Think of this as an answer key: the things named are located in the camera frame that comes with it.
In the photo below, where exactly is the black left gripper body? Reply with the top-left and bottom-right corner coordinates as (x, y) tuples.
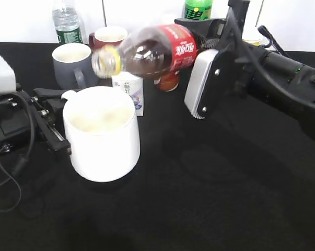
(0, 89), (71, 159)

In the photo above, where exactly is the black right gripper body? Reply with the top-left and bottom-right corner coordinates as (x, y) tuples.
(174, 1), (250, 115)

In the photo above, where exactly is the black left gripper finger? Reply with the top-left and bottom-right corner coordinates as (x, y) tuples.
(32, 88), (68, 110)

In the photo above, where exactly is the white ceramic mug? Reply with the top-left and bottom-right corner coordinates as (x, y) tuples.
(61, 86), (140, 182)

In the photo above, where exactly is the brown tea bottle red label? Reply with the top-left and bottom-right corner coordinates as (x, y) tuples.
(91, 24), (205, 78)

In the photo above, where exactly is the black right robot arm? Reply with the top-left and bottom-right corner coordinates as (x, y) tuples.
(174, 1), (315, 141)

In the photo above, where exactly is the yellow paper cup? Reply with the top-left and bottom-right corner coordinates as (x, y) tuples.
(242, 27), (264, 46)

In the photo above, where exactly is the green sprite bottle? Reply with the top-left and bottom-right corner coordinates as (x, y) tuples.
(184, 0), (213, 20)

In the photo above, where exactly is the grey ceramic mug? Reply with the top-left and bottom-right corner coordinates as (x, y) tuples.
(52, 43), (99, 90)

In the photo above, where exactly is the brown Nestle coffee bottle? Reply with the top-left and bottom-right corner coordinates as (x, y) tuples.
(154, 73), (179, 92)

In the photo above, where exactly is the white blueberry yogurt carton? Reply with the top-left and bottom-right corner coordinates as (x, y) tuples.
(111, 72), (144, 116)

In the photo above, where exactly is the clear water bottle green label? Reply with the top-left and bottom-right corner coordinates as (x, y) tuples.
(52, 0), (83, 45)

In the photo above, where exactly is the dark red ceramic mug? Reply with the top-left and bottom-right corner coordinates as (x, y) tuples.
(89, 26), (128, 50)

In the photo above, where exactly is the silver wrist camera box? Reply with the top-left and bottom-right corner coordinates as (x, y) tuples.
(184, 49), (218, 120)

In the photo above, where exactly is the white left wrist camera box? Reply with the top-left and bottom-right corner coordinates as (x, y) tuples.
(0, 55), (16, 95)

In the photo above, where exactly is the black cable left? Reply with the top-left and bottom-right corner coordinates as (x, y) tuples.
(0, 92), (37, 212)

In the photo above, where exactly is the black cable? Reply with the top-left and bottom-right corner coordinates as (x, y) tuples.
(0, 92), (37, 212)
(226, 5), (288, 87)

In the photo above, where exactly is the black cable right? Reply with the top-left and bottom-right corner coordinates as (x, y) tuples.
(226, 5), (288, 87)

